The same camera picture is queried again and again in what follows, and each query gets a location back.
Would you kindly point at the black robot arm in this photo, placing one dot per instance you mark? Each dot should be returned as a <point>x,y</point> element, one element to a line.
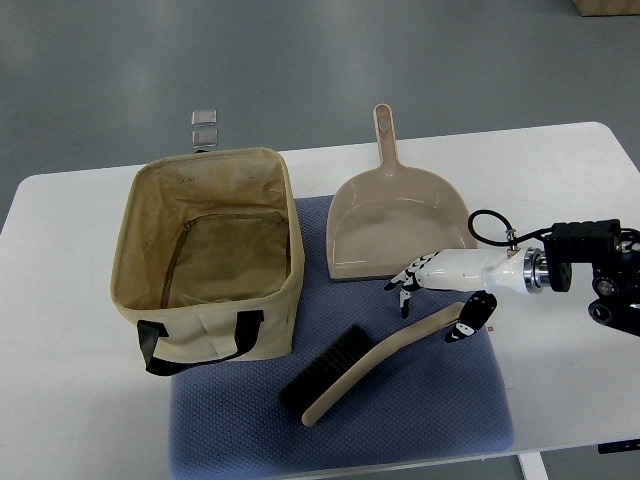
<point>611,250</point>

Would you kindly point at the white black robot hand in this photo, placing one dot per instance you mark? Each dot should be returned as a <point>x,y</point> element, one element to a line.
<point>483,273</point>

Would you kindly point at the cardboard box corner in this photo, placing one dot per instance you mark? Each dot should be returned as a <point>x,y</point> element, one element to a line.
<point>595,8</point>

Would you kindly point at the beige hand broom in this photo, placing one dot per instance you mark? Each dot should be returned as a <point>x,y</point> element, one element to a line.
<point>329,376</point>

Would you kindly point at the blue textured mat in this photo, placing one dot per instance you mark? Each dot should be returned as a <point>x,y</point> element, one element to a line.
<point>363,386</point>

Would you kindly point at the upper floor socket plate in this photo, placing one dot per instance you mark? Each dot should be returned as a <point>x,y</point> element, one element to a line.
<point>204,117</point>

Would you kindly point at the floor socket plate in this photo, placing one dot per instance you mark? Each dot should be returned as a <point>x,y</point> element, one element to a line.
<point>204,117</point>
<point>204,137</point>

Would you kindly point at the lower floor socket plate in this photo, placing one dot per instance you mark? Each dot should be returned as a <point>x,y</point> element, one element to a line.
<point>204,137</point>

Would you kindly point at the beige plastic dustpan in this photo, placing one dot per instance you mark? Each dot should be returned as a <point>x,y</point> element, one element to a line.
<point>381,220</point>

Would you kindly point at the yellow fabric storage bag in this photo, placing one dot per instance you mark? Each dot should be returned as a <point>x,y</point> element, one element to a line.
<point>209,262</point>

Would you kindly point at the black table control panel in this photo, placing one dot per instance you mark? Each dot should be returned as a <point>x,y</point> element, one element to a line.
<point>619,446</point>

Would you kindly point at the white table leg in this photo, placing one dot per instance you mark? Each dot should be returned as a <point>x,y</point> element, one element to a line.
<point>532,466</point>

